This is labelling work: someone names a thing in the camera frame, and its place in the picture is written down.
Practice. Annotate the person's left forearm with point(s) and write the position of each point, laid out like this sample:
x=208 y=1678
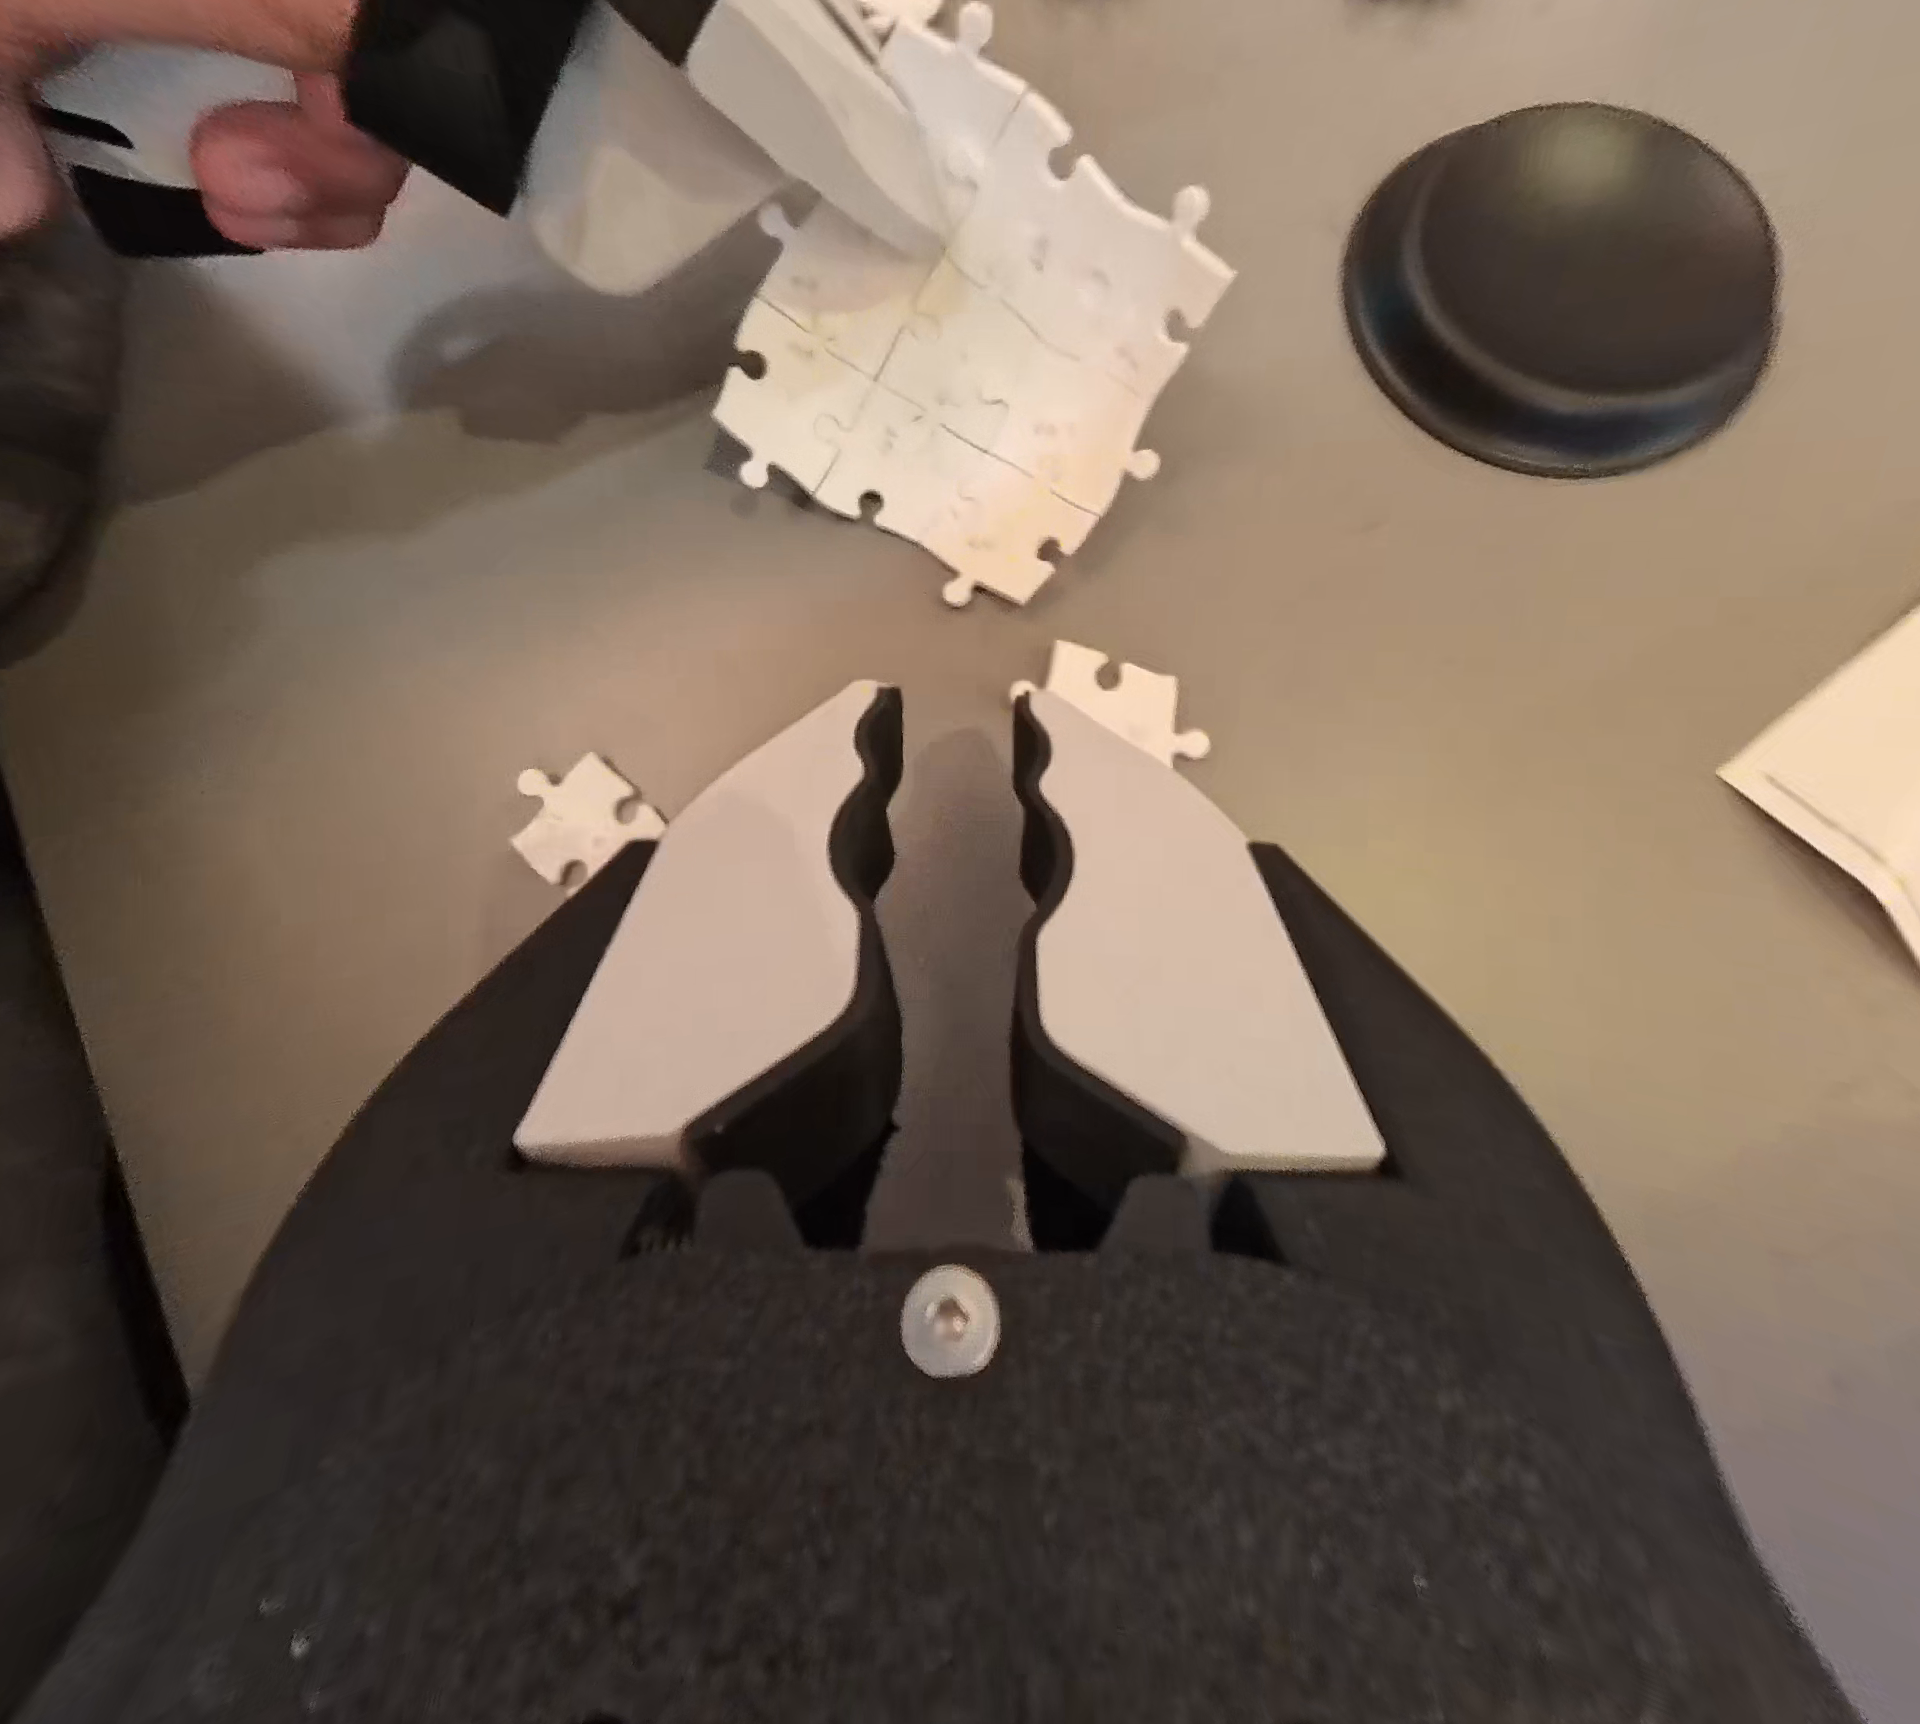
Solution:
x=45 y=479

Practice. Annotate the single white puzzle piece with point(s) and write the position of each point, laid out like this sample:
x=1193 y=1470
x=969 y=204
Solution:
x=578 y=824

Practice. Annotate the illustrated instruction leaflet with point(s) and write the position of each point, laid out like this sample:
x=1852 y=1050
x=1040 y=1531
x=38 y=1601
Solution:
x=1860 y=764

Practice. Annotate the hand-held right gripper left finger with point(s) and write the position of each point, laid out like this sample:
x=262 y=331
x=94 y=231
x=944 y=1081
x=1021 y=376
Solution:
x=704 y=989

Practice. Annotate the black round puzzle stand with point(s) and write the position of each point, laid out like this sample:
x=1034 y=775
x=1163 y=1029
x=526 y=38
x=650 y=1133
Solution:
x=1560 y=285

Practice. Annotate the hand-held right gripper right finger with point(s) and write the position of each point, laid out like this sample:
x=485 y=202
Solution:
x=1201 y=989

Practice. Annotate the curved assembled puzzle section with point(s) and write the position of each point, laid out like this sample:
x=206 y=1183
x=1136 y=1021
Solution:
x=1021 y=328

